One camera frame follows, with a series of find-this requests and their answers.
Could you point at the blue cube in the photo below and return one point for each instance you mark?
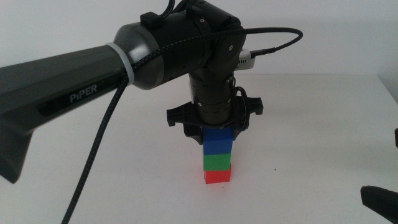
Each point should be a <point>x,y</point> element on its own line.
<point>217,141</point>

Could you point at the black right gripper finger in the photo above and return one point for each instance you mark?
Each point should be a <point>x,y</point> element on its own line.
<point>382,203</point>

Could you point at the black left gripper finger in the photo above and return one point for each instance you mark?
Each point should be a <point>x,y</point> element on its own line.
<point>238,130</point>
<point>194,133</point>

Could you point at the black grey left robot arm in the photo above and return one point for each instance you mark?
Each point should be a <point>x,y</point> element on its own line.
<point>46,90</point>

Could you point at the red cube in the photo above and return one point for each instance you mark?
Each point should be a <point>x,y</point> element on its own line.
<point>217,176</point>

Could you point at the green cube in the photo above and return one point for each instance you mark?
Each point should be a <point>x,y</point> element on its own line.
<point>216,161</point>

